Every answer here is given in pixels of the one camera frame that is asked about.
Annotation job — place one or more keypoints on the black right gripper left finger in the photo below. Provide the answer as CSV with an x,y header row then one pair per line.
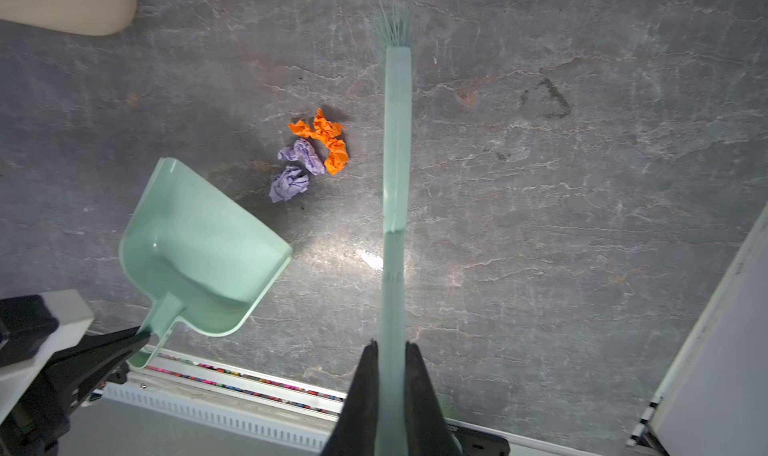
x,y
355,431

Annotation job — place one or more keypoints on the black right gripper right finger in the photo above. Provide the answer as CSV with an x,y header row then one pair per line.
x,y
426,429

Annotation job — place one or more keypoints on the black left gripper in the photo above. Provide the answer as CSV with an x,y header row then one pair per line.
x,y
42,414

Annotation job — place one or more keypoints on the green plastic dustpan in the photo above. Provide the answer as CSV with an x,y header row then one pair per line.
x,y
201,258

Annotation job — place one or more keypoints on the green hand brush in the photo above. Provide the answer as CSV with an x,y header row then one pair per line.
x,y
393,30

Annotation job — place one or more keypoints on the purple paper scrap near bin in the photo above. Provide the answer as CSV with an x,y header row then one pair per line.
x,y
303,152

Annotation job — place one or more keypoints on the orange paper scrap near bin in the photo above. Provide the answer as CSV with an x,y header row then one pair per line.
x,y
329,134

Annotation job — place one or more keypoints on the beige bin with yellow bag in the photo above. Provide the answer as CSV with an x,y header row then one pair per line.
x,y
80,17

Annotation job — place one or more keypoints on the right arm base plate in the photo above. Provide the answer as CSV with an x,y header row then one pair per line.
x,y
479,443

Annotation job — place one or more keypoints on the white vented cable duct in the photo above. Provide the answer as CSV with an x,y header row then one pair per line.
x,y
228,413

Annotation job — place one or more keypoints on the aluminium front rail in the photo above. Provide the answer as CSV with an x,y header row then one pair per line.
x,y
300,397

